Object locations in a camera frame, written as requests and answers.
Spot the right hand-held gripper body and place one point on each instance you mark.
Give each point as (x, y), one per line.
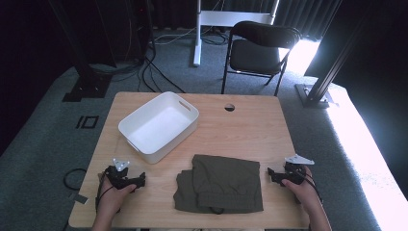
(295, 171)

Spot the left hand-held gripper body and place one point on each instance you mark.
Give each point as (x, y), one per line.
(119, 178)

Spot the person's left hand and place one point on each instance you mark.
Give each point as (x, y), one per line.
(112, 199)

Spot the person's right hand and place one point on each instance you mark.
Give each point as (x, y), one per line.
(301, 194)

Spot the grey tape piece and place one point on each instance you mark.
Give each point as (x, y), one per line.
(79, 198)

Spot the white plastic bin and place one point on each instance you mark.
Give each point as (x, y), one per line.
(158, 126)

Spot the folded olive green pants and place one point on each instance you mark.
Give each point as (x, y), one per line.
(221, 186)

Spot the black metal stand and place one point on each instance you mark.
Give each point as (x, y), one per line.
(85, 73)
(324, 77)

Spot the black folding chair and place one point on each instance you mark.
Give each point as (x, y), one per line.
(256, 56)

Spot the dark curtain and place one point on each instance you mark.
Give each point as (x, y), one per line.
(301, 14)

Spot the white metal desk frame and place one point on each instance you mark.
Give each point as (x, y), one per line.
(205, 19)

